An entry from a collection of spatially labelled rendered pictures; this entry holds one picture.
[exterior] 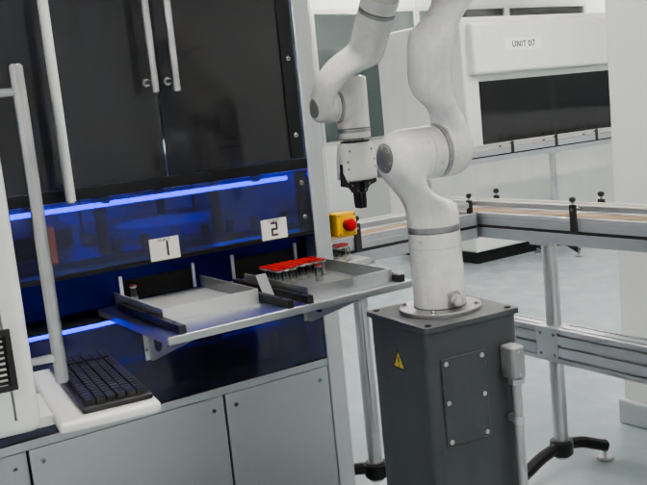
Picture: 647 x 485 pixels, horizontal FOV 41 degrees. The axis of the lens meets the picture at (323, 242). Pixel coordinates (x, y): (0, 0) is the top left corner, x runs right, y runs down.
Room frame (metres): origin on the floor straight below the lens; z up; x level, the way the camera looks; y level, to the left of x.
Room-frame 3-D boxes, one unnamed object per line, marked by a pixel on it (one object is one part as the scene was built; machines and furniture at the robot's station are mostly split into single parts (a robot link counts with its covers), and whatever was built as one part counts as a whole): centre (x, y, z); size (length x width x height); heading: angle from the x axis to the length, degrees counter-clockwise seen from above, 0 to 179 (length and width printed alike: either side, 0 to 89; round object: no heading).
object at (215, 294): (2.25, 0.38, 0.90); 0.34 x 0.26 x 0.04; 32
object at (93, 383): (1.85, 0.52, 0.82); 0.40 x 0.14 x 0.02; 26
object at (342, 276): (2.34, 0.03, 0.90); 0.34 x 0.26 x 0.04; 32
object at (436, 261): (1.99, -0.26, 0.95); 0.19 x 0.19 x 0.18
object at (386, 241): (2.94, -0.23, 0.92); 0.69 x 0.16 x 0.16; 122
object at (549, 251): (2.89, -0.75, 0.46); 0.09 x 0.09 x 0.77; 32
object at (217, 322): (2.29, 0.20, 0.87); 0.70 x 0.48 x 0.02; 122
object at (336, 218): (2.67, -0.06, 1.00); 0.08 x 0.07 x 0.07; 32
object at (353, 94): (2.25, -0.10, 1.36); 0.09 x 0.08 x 0.13; 119
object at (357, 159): (2.26, -0.11, 1.21); 0.10 x 0.08 x 0.11; 122
